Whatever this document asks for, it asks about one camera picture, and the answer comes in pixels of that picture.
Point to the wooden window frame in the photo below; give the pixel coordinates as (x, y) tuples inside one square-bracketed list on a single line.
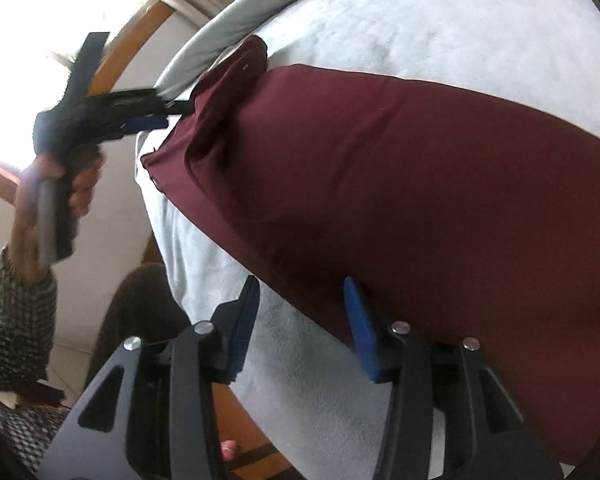
[(130, 40)]

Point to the grey duvet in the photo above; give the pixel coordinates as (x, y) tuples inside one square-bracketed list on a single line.
[(215, 35)]

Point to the person's dark trouser leg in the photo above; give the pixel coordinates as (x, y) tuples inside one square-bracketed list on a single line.
[(135, 310)]

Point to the person's checkered top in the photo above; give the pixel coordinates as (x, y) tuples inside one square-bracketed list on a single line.
[(15, 440)]

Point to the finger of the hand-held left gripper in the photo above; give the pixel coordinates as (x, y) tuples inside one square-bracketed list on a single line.
[(140, 100), (147, 123)]

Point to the person's left hand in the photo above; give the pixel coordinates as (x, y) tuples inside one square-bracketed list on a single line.
[(25, 230)]

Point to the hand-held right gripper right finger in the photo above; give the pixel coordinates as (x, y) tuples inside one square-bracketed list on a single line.
[(362, 340)]

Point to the person's left forearm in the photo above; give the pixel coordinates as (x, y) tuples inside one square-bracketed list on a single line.
[(15, 330)]

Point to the maroon pants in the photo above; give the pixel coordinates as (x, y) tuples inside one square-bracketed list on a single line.
[(380, 185)]

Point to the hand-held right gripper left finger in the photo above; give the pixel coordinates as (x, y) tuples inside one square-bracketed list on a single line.
[(242, 340)]

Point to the bed with white sheet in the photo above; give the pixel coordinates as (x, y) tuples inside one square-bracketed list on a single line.
[(430, 20)]

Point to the window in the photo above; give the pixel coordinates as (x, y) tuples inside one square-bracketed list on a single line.
[(30, 35)]

